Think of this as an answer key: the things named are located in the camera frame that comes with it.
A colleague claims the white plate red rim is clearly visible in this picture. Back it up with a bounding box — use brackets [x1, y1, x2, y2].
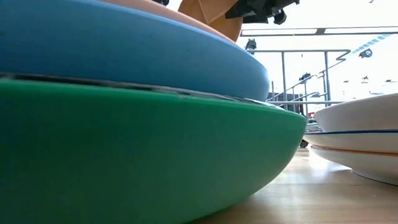
[310, 144, 398, 187]

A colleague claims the dark ceiling rail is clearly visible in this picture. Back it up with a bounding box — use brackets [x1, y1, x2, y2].
[239, 26, 398, 37]

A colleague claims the blue dashed ceiling strip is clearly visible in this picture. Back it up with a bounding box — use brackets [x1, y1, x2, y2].
[350, 33, 393, 54]

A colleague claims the green plate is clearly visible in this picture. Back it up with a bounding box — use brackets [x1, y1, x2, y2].
[0, 78, 308, 224]

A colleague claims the beige plate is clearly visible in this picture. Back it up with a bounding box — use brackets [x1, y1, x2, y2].
[313, 92, 398, 133]

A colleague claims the dark hanging camera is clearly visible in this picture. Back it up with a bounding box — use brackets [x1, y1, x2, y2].
[244, 38, 257, 56]

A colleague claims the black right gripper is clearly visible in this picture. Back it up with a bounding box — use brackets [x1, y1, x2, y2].
[225, 0, 301, 26]

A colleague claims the pink plate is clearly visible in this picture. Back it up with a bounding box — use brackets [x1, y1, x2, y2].
[99, 0, 236, 44]

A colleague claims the blue striped white plate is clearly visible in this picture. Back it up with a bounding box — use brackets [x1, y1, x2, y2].
[303, 129, 398, 156]

